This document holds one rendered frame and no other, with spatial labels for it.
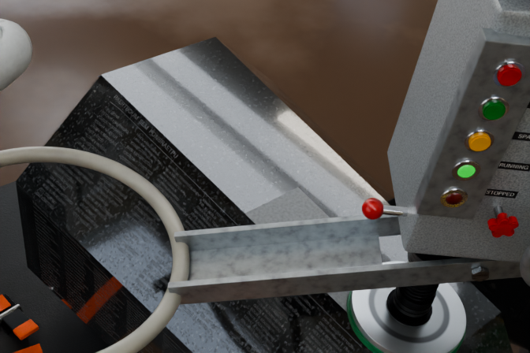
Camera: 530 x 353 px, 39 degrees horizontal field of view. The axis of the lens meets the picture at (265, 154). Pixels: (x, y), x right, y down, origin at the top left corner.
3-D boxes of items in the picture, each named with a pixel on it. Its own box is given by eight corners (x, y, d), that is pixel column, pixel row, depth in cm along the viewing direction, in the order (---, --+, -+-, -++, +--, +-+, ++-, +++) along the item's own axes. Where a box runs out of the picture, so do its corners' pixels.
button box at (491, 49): (469, 205, 103) (550, 34, 83) (473, 220, 101) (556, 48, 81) (412, 200, 102) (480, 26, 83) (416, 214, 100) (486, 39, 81)
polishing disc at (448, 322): (462, 376, 128) (464, 373, 127) (341, 343, 130) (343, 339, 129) (465, 281, 144) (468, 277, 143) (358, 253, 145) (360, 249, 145)
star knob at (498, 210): (504, 217, 104) (514, 198, 101) (511, 240, 100) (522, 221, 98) (478, 214, 103) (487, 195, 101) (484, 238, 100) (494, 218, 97)
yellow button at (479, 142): (485, 147, 92) (492, 131, 90) (487, 153, 91) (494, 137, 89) (464, 145, 92) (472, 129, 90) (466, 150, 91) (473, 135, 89)
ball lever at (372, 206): (408, 211, 110) (414, 197, 108) (412, 228, 108) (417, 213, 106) (358, 206, 110) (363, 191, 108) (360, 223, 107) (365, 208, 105)
